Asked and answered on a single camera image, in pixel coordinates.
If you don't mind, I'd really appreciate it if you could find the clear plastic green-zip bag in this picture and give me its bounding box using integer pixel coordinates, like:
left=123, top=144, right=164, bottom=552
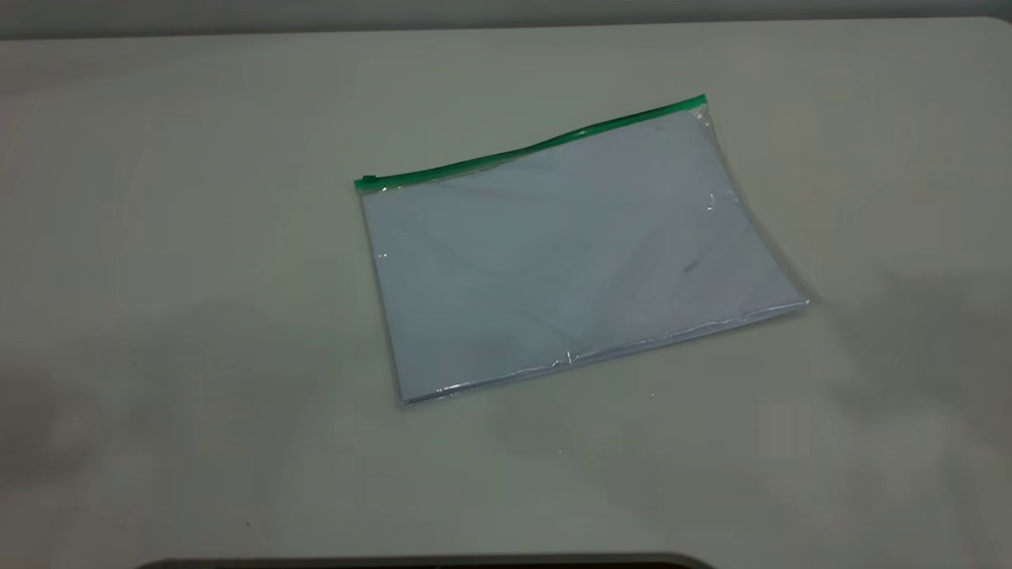
left=353, top=94, right=812, bottom=407

